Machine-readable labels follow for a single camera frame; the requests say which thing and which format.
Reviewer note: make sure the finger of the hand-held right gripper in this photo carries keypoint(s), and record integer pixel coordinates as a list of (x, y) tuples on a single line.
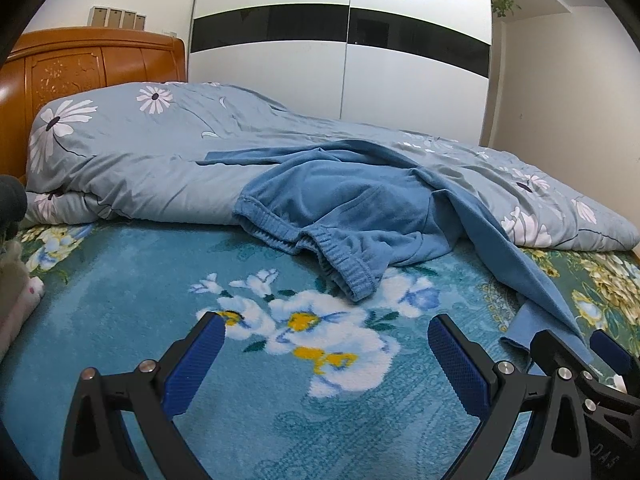
[(610, 352), (552, 352)]

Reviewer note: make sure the grey-blue floral quilt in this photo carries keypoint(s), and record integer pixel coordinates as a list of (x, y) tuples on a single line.
[(150, 160)]

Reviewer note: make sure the beige fluffy cloth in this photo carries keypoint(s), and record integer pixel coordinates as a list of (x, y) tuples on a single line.
[(12, 260)]

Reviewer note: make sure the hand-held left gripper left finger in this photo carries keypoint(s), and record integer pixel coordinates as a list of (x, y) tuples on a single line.
[(192, 365)]

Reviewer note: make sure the dark cloth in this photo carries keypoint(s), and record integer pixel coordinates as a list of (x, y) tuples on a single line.
[(10, 205)]

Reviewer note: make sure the blue fleece pants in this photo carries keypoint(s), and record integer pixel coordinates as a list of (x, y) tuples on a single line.
[(350, 210)]

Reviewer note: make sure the white wardrobe with black stripe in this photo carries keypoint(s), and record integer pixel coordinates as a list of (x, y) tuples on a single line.
[(300, 80)]

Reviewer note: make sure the wooden bed headboard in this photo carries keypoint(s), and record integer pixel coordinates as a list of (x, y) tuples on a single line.
[(90, 70)]

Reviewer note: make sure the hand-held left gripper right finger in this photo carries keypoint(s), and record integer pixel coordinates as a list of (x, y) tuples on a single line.
[(457, 365)]

